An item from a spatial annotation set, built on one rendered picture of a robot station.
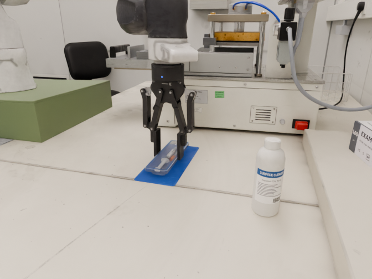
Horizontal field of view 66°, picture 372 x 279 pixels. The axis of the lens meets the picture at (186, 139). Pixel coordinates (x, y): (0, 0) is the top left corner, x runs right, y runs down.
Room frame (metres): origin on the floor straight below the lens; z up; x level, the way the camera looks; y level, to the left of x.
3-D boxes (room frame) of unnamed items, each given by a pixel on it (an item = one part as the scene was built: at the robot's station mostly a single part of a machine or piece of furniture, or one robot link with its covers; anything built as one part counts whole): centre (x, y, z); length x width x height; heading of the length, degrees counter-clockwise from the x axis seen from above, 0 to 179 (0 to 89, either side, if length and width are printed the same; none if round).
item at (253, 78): (1.06, -0.22, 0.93); 0.46 x 0.35 x 0.01; 78
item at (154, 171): (0.68, 0.04, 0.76); 0.18 x 0.06 x 0.02; 163
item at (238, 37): (1.05, -0.18, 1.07); 0.22 x 0.17 x 0.10; 168
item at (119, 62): (1.13, 0.12, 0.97); 0.30 x 0.22 x 0.08; 78
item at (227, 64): (0.94, -0.08, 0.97); 0.26 x 0.05 x 0.07; 78
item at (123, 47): (1.16, 0.25, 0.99); 0.15 x 0.02 x 0.04; 168
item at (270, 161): (0.47, -0.15, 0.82); 0.05 x 0.05 x 0.14
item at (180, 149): (0.67, 0.01, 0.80); 0.03 x 0.01 x 0.07; 163
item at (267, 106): (1.05, -0.17, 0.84); 0.53 x 0.37 x 0.17; 78
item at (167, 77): (0.67, 0.04, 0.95); 0.08 x 0.08 x 0.09
